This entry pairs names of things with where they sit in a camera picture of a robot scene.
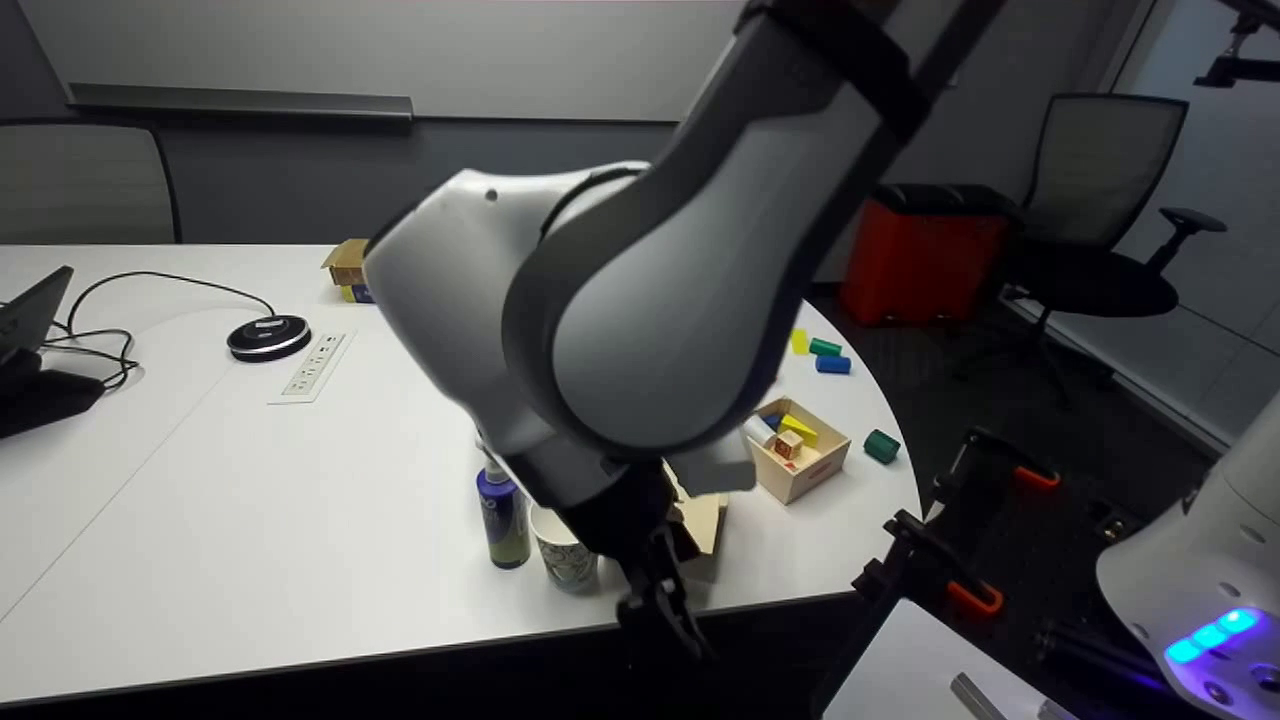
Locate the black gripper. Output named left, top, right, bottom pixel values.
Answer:
left=560, top=461, right=713, bottom=662

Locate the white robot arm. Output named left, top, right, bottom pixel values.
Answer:
left=364, top=0, right=1003, bottom=663

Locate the small white jar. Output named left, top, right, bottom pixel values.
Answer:
left=531, top=509, right=599, bottom=598

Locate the small sanitizer bottle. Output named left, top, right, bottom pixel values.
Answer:
left=474, top=455, right=526, bottom=567

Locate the small wooden tray with blocks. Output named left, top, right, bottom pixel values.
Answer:
left=743, top=397, right=847, bottom=503

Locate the green block at table edge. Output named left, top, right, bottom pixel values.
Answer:
left=863, top=430, right=901, bottom=466

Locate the blue cylinder block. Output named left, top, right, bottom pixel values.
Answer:
left=817, top=357, right=853, bottom=375

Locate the yellow block front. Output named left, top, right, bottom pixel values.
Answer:
left=789, top=329, right=806, bottom=357

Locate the green long block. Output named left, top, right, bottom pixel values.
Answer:
left=806, top=339, right=842, bottom=357

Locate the black cart with clamps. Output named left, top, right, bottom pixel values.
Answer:
left=853, top=430, right=1151, bottom=672

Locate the label sticker on table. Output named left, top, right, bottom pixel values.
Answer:
left=277, top=333, right=346, bottom=406

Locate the red bin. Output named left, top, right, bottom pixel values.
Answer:
left=839, top=184, right=1012, bottom=326

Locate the wooden box with items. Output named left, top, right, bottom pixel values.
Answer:
left=324, top=240, right=373, bottom=303

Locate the black round puck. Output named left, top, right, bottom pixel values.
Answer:
left=228, top=318, right=312, bottom=365

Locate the whiteboard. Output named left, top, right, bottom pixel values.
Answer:
left=14, top=0, right=743, bottom=120

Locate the black office chair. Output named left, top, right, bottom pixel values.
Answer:
left=1001, top=94, right=1225, bottom=406

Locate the black device with cables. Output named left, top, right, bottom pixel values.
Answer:
left=0, top=265, right=103, bottom=435

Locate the black camera on stand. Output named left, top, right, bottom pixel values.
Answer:
left=1192, top=0, right=1280, bottom=94

